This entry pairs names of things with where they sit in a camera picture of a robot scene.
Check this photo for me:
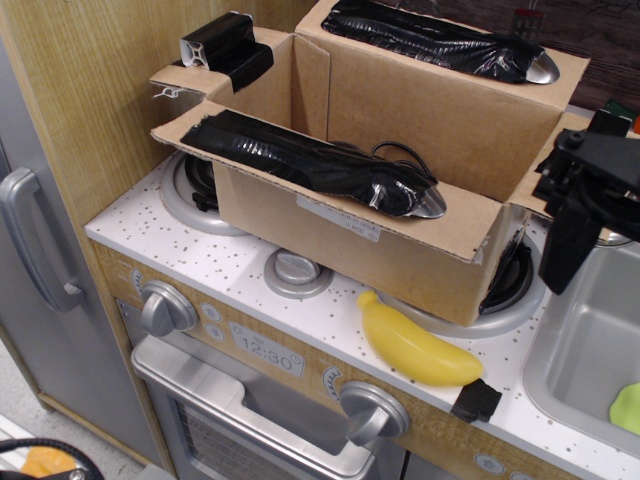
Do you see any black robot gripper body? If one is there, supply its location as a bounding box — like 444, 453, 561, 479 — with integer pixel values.
533, 109, 639, 235

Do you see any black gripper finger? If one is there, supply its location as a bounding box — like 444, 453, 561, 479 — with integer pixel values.
539, 197, 600, 295

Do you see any right silver stove burner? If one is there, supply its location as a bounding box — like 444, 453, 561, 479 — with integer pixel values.
384, 233, 546, 340

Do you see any silver stove burner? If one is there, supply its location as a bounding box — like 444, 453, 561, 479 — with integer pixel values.
160, 152, 247, 237
384, 233, 546, 340

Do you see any silver toy sink basin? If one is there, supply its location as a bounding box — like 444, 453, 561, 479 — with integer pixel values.
523, 243, 639, 456

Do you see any brown cardboard box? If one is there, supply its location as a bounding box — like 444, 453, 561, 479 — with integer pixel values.
152, 1, 589, 326

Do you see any red black device top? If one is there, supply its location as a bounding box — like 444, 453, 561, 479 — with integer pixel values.
509, 8, 545, 43

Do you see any green toy in sink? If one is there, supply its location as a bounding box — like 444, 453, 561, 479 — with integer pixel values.
609, 383, 640, 434

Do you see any black taped spoon near flap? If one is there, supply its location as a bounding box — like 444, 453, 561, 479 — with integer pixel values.
181, 110, 447, 219

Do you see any black taped spoon flap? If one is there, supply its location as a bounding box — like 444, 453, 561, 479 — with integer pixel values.
181, 110, 447, 219
321, 1, 560, 85

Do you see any black tape block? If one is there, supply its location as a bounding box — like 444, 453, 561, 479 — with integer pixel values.
450, 379, 502, 423

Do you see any yellow toy banana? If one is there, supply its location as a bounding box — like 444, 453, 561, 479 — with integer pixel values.
356, 291, 484, 387

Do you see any black taped spoon far flap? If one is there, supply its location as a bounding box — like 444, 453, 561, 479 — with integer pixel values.
321, 1, 560, 85

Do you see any grey right stove knob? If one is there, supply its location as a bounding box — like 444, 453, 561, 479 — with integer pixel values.
339, 381, 411, 446

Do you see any grey stove knob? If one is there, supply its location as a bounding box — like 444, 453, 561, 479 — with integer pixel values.
339, 381, 411, 446
141, 280, 198, 337
263, 248, 334, 299

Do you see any grey centre stove knob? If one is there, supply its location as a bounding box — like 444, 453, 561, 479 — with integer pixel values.
263, 248, 334, 299

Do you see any oven clock display panel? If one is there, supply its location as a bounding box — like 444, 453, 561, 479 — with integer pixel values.
230, 322, 306, 378

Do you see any left silver stove burner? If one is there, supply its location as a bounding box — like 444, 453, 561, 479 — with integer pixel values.
160, 152, 247, 237

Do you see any grey left stove knob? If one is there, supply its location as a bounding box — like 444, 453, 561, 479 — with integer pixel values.
141, 280, 198, 337

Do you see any orange object bottom left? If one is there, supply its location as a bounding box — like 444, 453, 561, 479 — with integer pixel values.
20, 446, 76, 478

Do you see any grey oven door handle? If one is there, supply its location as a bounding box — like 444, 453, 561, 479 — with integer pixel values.
132, 335, 380, 479

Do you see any grey fridge door handle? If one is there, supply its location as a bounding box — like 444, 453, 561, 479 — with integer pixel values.
1, 167, 84, 313

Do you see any black cable bottom left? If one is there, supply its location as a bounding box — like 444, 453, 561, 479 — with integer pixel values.
0, 437, 96, 480

